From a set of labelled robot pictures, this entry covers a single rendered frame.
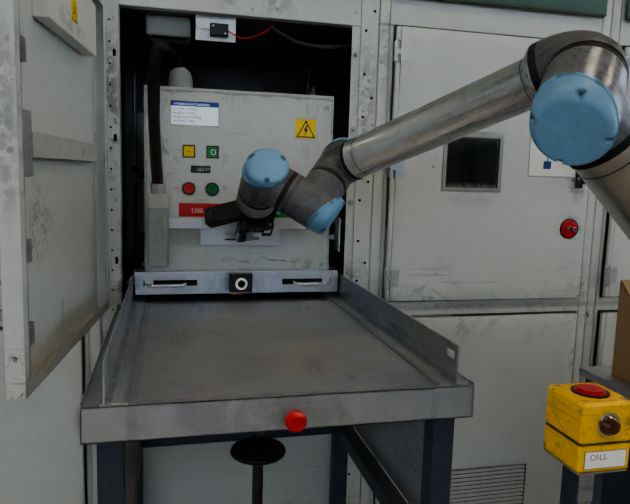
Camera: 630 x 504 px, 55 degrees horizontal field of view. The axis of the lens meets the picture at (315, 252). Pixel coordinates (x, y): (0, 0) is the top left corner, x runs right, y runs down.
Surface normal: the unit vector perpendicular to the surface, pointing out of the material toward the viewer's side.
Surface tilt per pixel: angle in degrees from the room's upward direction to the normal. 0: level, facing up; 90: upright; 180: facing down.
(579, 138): 122
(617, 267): 90
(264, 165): 57
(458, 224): 90
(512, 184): 90
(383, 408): 90
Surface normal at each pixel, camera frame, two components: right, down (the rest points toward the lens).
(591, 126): -0.50, 0.60
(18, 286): 0.13, 0.13
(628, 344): -0.98, 0.00
